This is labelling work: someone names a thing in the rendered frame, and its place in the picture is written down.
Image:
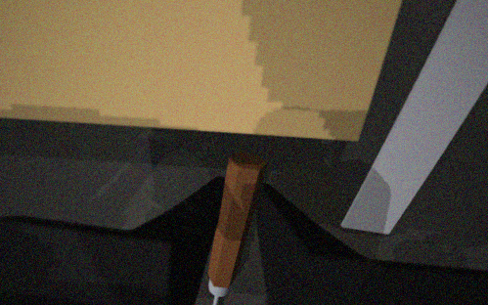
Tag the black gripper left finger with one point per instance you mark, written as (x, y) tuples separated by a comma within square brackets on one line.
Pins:
[(161, 262)]

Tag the tan panel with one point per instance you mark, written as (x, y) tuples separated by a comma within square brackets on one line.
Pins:
[(296, 68)]

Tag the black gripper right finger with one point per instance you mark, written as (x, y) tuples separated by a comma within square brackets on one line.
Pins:
[(303, 264)]

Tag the light grey flat strip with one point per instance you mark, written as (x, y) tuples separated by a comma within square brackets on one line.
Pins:
[(451, 81)]

